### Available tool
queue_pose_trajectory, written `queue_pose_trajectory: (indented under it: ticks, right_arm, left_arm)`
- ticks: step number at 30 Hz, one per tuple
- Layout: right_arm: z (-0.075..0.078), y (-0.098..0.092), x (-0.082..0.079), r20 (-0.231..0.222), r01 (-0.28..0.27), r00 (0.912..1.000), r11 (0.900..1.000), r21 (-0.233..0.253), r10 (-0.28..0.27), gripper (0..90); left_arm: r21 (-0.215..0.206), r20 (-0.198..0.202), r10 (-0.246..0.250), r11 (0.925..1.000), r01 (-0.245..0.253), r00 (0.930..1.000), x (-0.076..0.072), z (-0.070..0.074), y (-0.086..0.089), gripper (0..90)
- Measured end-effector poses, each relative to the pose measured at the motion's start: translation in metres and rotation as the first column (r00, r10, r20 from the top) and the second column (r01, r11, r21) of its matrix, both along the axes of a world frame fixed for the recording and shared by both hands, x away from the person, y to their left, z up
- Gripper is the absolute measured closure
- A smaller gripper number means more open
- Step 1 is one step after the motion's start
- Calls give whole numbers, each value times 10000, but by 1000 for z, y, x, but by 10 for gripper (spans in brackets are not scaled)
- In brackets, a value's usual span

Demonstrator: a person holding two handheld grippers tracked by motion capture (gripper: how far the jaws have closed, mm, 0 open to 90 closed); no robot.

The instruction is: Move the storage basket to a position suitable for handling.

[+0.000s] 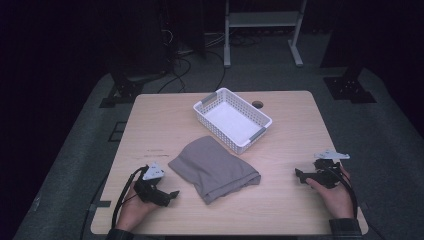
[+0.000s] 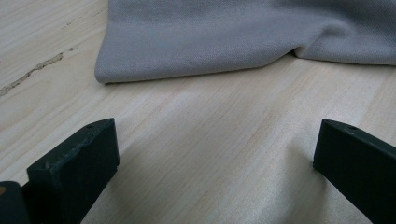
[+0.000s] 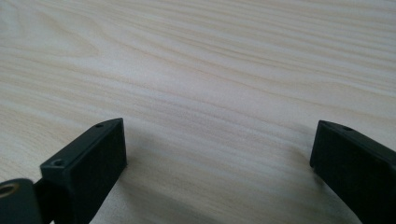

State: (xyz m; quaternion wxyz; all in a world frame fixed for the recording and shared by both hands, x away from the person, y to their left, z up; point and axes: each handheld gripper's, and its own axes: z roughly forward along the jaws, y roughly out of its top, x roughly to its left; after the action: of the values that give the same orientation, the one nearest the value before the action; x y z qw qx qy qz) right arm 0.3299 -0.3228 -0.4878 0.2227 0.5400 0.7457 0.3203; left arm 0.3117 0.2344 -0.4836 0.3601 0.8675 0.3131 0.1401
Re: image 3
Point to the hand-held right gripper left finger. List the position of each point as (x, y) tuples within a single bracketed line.
[(84, 168)]

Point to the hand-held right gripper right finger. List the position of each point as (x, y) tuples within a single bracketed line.
[(355, 168)]

